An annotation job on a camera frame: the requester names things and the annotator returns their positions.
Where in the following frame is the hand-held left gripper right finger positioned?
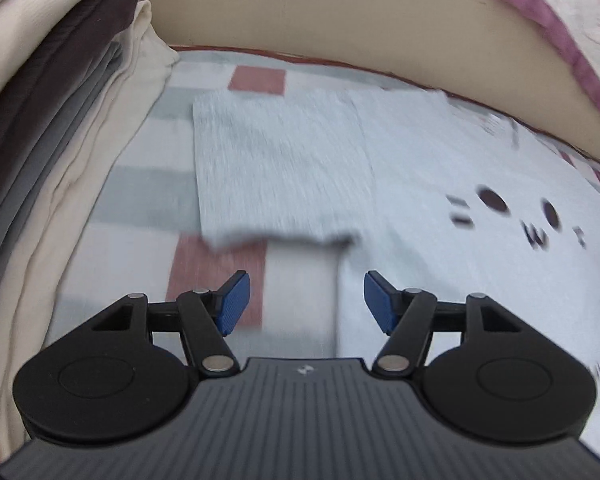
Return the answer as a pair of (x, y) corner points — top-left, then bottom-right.
(363, 270), (523, 376)

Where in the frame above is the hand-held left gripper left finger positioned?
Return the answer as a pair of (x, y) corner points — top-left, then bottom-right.
(87, 270), (252, 376)

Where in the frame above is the light grey printed t-shirt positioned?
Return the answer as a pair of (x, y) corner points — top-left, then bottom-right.
(192, 87), (600, 456)

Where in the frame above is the stack of folded clothes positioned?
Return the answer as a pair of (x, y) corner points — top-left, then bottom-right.
(0, 0), (181, 466)

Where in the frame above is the grey folded garment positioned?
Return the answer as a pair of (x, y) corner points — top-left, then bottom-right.
(0, 42), (126, 256)

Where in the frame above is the dark brown folded garment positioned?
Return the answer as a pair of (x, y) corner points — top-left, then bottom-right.
(0, 0), (141, 241)

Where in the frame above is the cream folded garment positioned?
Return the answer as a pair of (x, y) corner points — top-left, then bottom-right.
(0, 0), (141, 126)

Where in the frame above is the white bear print quilt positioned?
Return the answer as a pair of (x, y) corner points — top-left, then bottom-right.
(432, 0), (600, 126)

